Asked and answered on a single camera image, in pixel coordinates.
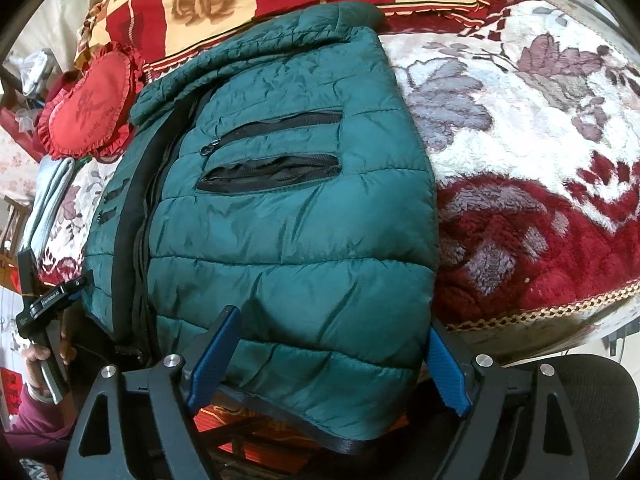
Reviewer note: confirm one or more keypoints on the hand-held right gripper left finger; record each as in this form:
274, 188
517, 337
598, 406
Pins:
216, 360

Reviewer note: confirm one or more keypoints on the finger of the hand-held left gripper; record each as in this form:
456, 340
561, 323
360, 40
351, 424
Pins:
80, 285

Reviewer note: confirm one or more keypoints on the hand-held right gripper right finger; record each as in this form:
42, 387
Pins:
449, 375

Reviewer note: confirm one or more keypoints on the green puffer jacket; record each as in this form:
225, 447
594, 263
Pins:
285, 200

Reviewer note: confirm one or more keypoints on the person's left forearm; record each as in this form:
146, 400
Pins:
35, 415

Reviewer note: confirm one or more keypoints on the person's left hand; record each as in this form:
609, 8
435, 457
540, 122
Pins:
36, 357

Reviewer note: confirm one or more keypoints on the wooden chair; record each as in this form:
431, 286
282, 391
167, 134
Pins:
10, 230

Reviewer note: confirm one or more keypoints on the light grey folded cloth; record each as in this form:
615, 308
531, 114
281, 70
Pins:
50, 200

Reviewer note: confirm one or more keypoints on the black mesh office chair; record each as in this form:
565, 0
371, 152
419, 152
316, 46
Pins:
590, 410

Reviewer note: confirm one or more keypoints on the red heart-shaped frilled pillow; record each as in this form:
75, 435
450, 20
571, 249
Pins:
87, 105

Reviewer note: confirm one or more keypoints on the floral red white fleece blanket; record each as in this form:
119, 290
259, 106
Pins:
525, 160

